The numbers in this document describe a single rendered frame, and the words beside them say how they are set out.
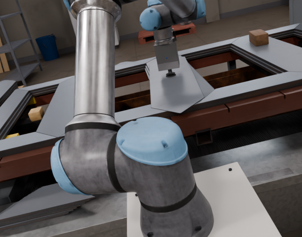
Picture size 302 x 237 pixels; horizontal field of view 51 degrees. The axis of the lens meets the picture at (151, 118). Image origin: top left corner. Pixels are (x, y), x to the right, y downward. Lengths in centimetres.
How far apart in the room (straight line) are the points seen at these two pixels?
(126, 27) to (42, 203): 662
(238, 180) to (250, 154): 29
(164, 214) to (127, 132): 16
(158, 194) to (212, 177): 25
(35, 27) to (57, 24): 48
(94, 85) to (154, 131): 17
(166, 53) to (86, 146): 74
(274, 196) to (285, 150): 21
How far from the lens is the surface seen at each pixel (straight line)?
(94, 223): 91
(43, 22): 764
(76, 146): 61
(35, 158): 103
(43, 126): 116
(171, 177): 56
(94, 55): 68
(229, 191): 74
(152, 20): 112
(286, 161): 101
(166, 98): 110
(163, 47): 126
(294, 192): 122
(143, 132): 56
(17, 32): 783
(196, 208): 62
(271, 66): 131
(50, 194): 102
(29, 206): 101
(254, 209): 69
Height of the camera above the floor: 125
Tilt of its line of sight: 24 degrees down
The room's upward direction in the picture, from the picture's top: 13 degrees counter-clockwise
